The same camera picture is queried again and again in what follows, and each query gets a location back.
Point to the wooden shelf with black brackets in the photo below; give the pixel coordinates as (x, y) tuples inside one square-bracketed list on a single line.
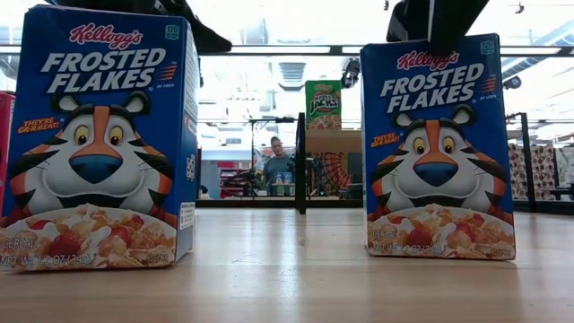
[(334, 141)]

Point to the blue Frosted Flakes cereal box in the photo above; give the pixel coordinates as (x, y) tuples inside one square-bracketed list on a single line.
[(98, 148), (437, 170)]

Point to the person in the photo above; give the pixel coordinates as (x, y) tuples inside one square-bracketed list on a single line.
[(278, 168)]

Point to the red storage shelving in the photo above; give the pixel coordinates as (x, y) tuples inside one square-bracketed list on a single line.
[(233, 179)]

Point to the green Apple Jacks cereal box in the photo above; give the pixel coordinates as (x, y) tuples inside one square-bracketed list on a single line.
[(323, 107)]

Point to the web patterned fabric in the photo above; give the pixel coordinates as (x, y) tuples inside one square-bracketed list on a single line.
[(336, 172)]

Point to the red Froot Loops cereal box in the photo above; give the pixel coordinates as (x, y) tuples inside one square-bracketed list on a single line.
[(5, 148)]

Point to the black dome camera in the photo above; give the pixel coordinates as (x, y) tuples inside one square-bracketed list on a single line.
[(512, 82)]

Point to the black overhead frame bar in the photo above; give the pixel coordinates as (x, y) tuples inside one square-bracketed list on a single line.
[(291, 49)]

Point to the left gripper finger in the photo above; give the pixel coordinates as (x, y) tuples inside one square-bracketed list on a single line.
[(211, 38)]

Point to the patterned fabric partition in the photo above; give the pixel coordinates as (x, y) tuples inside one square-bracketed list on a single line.
[(545, 170)]

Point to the black hanging device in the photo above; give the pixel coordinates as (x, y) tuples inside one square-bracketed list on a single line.
[(350, 74)]

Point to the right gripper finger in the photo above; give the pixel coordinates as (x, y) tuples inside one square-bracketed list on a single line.
[(410, 22), (448, 27)]

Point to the black aluminium table frame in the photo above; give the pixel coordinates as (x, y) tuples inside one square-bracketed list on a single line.
[(246, 203)]

